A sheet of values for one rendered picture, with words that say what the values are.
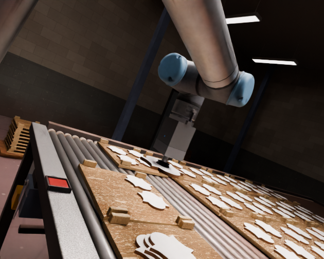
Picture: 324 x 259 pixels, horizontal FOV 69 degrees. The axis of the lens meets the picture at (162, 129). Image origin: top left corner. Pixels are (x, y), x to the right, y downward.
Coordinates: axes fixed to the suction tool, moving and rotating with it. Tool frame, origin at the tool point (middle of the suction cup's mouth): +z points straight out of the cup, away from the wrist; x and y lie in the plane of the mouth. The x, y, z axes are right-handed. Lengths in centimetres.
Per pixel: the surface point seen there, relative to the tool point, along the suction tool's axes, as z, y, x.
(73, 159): 20, 52, 15
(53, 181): 19.1, 19.8, 24.3
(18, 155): 106, 277, 40
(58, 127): 18, 101, 22
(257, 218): 17, 22, -81
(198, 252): 18.4, -10.7, -16.5
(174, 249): 15.4, -14.7, -4.2
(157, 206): 17.4, 12.2, -12.2
